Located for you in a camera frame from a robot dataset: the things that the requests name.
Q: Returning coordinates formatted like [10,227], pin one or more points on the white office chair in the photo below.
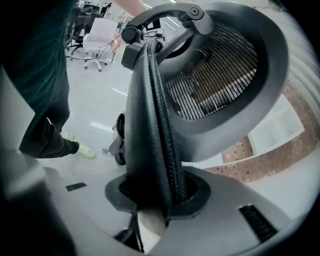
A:
[100,37]

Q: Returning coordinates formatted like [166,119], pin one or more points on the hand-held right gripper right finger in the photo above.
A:
[220,220]

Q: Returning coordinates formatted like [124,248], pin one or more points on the pale yellow shoe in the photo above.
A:
[68,135]
[87,151]

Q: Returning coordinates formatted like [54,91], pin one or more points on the person's black-clothed body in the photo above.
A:
[50,135]

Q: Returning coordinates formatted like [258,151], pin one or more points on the person's left forearm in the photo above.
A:
[132,6]

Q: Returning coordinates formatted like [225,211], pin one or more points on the white desk with shelf hutch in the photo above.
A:
[275,130]

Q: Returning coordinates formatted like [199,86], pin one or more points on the black background office chair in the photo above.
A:
[80,22]

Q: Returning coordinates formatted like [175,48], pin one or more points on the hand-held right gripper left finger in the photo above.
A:
[85,207]

